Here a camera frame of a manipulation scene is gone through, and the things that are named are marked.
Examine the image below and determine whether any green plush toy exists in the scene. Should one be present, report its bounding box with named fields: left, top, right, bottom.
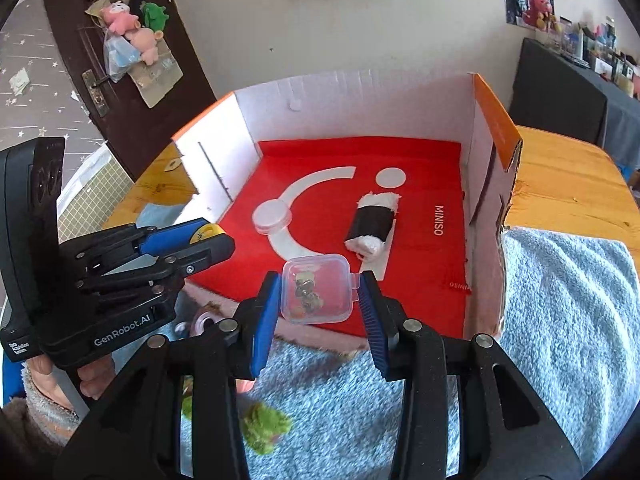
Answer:
left=141, top=2, right=169, bottom=29

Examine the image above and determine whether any black and white plush roll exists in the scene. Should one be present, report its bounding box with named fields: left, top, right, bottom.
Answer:
left=343, top=190, right=403, bottom=261

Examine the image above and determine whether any light blue towel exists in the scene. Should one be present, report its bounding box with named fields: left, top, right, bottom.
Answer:
left=177, top=226, right=640, bottom=480

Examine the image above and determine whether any green yarn pom-pom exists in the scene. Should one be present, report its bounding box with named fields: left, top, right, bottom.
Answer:
left=242, top=402, right=294, bottom=457

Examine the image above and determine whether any clear plastic bag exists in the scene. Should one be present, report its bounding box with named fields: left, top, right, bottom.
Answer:
left=103, top=29, right=142, bottom=84

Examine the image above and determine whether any pale pink plush toy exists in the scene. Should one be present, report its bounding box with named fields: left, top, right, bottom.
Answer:
left=125, top=27, right=164, bottom=66

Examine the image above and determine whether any white round container lid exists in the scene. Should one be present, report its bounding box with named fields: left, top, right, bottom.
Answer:
left=252, top=199, right=294, bottom=235

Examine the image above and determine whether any red mat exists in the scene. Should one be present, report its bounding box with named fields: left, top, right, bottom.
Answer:
left=185, top=137, right=474, bottom=341

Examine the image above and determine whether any small clear plastic box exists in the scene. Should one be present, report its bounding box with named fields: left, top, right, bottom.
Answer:
left=281, top=255, right=362, bottom=324

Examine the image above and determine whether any wall mirror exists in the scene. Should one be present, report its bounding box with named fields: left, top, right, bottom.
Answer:
left=503, top=0, right=557, bottom=29

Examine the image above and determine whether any dark cloth covered cabinet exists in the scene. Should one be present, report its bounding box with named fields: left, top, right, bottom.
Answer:
left=508, top=37, right=640, bottom=172

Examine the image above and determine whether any metal door handle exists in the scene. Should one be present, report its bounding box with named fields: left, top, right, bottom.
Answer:
left=82, top=69, right=109, bottom=119

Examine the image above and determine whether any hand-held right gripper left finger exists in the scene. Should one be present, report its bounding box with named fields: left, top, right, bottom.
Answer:
left=52, top=271, right=282, bottom=480

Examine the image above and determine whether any row of bottles and jars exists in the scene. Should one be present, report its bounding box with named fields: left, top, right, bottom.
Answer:
left=554, top=16, right=640, bottom=102

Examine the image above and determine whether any orange and white cardboard box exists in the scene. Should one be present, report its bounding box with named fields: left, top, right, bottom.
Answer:
left=170, top=67, right=524, bottom=357

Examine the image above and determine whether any pink plush rabbit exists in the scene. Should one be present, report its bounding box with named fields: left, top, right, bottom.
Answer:
left=522, top=0, right=557, bottom=29

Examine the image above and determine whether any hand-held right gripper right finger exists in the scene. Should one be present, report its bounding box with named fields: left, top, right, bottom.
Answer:
left=359, top=271, right=583, bottom=480

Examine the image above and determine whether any yellow round container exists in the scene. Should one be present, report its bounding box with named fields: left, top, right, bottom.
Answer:
left=192, top=225, right=227, bottom=247

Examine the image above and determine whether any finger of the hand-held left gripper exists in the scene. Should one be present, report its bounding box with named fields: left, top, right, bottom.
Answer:
left=60, top=218, right=208, bottom=267
left=76, top=236, right=236, bottom=321

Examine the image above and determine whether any person's left hand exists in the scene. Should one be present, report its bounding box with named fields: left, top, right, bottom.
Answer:
left=22, top=347, right=117, bottom=413

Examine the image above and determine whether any beige paper card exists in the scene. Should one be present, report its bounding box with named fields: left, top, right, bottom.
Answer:
left=127, top=44, right=184, bottom=109

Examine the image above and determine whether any wooden table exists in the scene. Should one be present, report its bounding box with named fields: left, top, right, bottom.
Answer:
left=102, top=125, right=640, bottom=271

